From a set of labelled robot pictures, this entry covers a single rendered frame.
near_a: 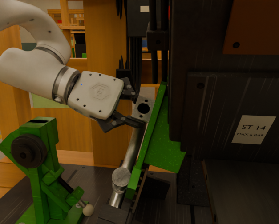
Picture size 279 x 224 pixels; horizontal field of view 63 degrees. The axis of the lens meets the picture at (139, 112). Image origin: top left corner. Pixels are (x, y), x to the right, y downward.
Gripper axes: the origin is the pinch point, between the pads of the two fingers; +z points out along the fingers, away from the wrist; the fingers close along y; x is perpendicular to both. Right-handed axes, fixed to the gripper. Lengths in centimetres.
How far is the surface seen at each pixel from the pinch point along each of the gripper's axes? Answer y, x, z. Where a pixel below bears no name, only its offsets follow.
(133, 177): -14.5, -2.9, 3.2
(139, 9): 26.6, -3.2, -9.0
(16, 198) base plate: -26.0, 29.1, -25.1
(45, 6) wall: 651, 697, -533
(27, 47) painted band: 508, 823, -578
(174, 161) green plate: -9.5, -4.6, 9.4
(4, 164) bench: -17, 50, -43
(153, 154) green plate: -9.5, -4.3, 5.3
